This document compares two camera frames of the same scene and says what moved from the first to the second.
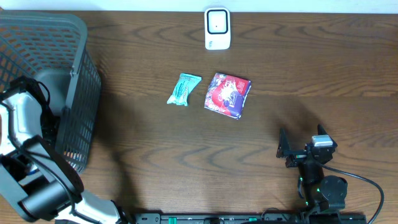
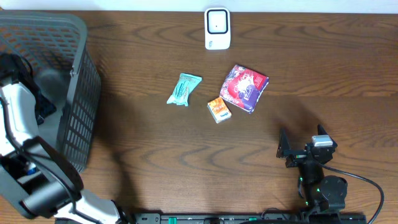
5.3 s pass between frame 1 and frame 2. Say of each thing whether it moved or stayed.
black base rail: stayed
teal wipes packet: stayed
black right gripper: stayed
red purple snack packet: moved
